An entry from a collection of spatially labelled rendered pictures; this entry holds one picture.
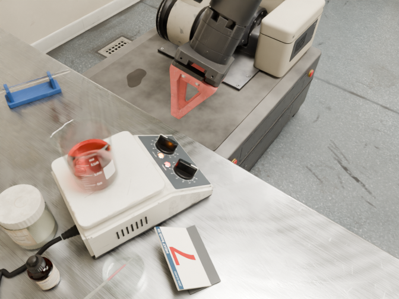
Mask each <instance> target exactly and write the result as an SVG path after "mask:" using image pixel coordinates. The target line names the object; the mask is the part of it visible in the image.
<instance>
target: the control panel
mask: <svg viewBox="0 0 399 299"><path fill-rule="evenodd" d="M158 137H159V136H138V138H139V139H140V141H141V142H142V144H143V145H144V146H145V148H146V149H147V151H148V152H149V153H150V155H151V156H152V157H153V159H154V160H155V162H156V163H157V165H158V166H159V167H160V169H161V170H162V172H163V173H164V175H165V176H166V177H167V179H168V180H169V182H170V183H171V184H172V186H173V187H174V188H175V189H185V188H189V187H197V186H205V185H210V184H211V183H210V182H209V181H208V179H207V178H206V177H205V176H204V175H203V173H202V172H201V170H200V169H198V171H197V172H196V174H195V175H194V176H193V178H192V179H191V180H185V179H182V178H180V177H179V176H178V175H177V174H176V173H175V171H174V167H175V165H176V163H177V162H178V159H180V158H181V159H183V160H185V161H187V162H189V163H191V164H193V165H195V166H196V164H195V163H194V162H193V161H192V160H191V158H190V157H189V155H188V154H187V153H186V152H185V150H184V149H183V148H182V147H181V146H180V144H179V143H178V142H177V140H176V139H175V138H174V137H173V136H167V137H168V138H170V139H172V140H174V141H175V142H177V143H178V146H177V148H176V150H175V151H174V153H173V154H170V155H169V154H164V153H162V152H161V151H159V150H158V149H157V147H156V142H157V139H158ZM159 154H163V157H160V156H159ZM165 163H169V164H170V166H167V165H165Z"/></svg>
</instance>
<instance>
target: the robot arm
mask: <svg viewBox="0 0 399 299"><path fill-rule="evenodd" d="M261 1H262V0H211V1H210V3H209V5H210V7H207V10H206V12H205V13H204V15H203V17H202V20H201V22H200V24H199V26H198V28H197V30H196V32H195V34H194V36H193V38H192V40H190V41H188V42H187V43H185V44H183V45H181V46H179V47H178V49H177V51H176V53H175V55H174V58H175V59H174V60H173V61H172V64H171V66H170V89H171V115H172V116H174V117H175V118H177V119H180V118H182V117H183V116H184V115H186V114H187V113H188V112H190V111H191V110H192V109H193V108H195V107H196V106H197V105H199V104H200V103H202V102H203V101H204V100H206V99H207V98H209V96H211V95H212V94H214V93H215V92H216V90H217V89H218V87H219V85H220V84H221V82H223V80H224V79H225V77H226V75H227V73H228V71H229V69H230V66H231V64H232V63H233V61H234V58H233V57H232V55H233V52H234V51H235V49H236V47H237V45H238V43H239V42H240V40H241V38H242V36H243V34H244V31H245V29H246V27H247V26H248V25H249V23H250V22H251V19H252V18H253V16H254V14H255V13H256V11H257V9H258V7H259V5H260V3H261ZM188 83H189V84H191V85H193V86H194V87H196V88H197V89H198V91H199V92H198V93H197V94H196V95H194V96H193V97H192V98H191V99H190V100H188V101H186V99H185V98H186V89H187V85H188Z"/></svg>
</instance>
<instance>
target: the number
mask: <svg viewBox="0 0 399 299"><path fill-rule="evenodd" d="M161 231H162V234H163V237H164V239H165V241H166V244H167V246H168V249H169V252H170V254H171V256H172V259H173V262H174V264H175V266H176V269H177V272H178V274H179V277H180V280H181V281H182V284H183V286H184V287H187V286H192V285H201V284H207V281H206V279H205V277H204V274H203V272H202V270H201V268H200V265H199V263H198V261H197V259H196V257H195V254H194V251H193V249H192V247H191V245H190V243H189V240H188V238H187V236H186V234H185V231H184V229H169V228H161Z"/></svg>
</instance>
